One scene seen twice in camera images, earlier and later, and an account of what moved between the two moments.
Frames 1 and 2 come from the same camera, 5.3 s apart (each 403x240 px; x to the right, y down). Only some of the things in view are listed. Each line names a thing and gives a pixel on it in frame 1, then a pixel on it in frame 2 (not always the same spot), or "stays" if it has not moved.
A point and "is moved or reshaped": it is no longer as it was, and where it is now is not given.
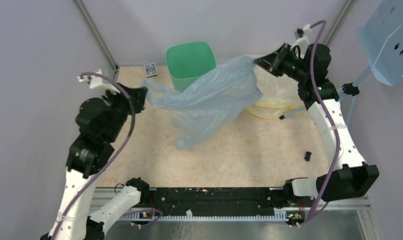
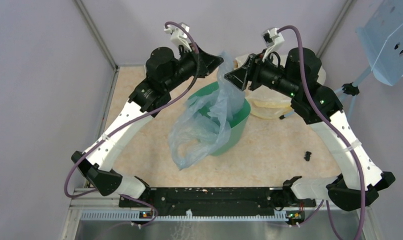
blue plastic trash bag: [207, 99] is moved or reshaped
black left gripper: [138, 96] → [208, 62]
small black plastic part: [307, 156] stays
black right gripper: [272, 62] → [255, 65]
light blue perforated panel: [387, 36] stays
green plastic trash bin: [186, 62] is moved or reshaped
